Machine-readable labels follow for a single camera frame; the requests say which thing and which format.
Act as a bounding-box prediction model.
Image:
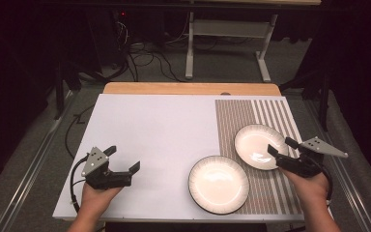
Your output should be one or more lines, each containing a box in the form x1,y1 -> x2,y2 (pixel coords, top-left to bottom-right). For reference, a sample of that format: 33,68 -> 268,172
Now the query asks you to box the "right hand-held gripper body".
275,136 -> 349,179

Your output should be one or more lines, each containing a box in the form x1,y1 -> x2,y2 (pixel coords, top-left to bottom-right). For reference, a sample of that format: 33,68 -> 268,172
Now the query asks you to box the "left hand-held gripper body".
80,146 -> 133,190

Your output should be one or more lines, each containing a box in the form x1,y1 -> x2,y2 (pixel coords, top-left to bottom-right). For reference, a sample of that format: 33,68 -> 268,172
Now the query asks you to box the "white plate with striped rim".
234,124 -> 290,171
187,155 -> 250,216

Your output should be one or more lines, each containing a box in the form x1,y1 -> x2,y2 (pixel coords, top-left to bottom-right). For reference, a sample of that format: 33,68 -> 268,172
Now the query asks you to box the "person's right hand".
277,166 -> 330,205

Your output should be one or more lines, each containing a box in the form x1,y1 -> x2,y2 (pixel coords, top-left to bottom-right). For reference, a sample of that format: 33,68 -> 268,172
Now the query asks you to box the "person's left hand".
79,184 -> 124,211

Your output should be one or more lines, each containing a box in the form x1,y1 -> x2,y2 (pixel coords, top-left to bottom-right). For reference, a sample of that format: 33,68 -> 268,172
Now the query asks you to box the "white table cover sheet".
52,93 -> 305,223

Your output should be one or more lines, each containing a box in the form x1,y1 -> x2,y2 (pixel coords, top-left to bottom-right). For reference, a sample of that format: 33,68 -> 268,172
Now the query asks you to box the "striped brown placemat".
214,99 -> 304,216

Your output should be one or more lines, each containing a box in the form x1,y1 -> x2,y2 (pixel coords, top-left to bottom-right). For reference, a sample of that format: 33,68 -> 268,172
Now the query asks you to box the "black stand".
279,72 -> 332,132
53,60 -> 82,121

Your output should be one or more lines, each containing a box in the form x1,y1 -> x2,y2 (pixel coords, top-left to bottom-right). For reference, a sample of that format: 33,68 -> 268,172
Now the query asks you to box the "white metal stand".
185,0 -> 322,83

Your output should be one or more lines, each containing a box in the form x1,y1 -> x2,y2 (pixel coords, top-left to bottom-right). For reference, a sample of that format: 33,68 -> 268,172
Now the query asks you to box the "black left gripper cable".
70,154 -> 90,215

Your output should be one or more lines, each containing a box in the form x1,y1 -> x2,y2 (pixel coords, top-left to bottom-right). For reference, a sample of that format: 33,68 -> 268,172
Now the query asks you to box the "black floor cable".
64,103 -> 95,160

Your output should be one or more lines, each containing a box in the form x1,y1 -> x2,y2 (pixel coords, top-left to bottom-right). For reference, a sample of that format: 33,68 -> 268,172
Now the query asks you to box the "metal floor rail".
0,90 -> 75,232
304,99 -> 371,232

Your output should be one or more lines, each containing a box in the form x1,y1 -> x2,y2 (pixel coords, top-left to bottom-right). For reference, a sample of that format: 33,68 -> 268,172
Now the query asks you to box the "bundle of floor cables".
109,18 -> 187,83

